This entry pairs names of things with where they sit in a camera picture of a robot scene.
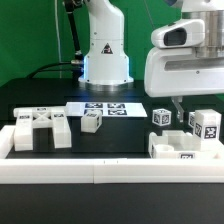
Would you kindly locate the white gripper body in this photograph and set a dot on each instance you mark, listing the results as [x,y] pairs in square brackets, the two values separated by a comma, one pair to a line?
[178,72]

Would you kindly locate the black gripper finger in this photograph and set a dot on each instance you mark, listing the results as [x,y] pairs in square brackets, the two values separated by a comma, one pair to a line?
[179,108]

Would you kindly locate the white chair seat part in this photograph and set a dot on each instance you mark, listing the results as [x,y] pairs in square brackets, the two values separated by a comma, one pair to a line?
[180,145]

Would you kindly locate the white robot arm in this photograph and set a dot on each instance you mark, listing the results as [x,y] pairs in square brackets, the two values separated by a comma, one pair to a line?
[106,66]

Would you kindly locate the white chair backrest part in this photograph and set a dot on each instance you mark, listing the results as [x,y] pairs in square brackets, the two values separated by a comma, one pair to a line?
[30,118]

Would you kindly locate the white tagged cube far right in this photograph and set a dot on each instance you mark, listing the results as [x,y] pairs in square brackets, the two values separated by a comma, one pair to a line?
[191,119]

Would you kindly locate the white sheet with tags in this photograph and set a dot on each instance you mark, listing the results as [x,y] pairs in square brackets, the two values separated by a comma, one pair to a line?
[108,109]

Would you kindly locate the white U-shaped border fence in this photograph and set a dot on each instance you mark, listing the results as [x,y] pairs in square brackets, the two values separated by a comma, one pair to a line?
[101,171]

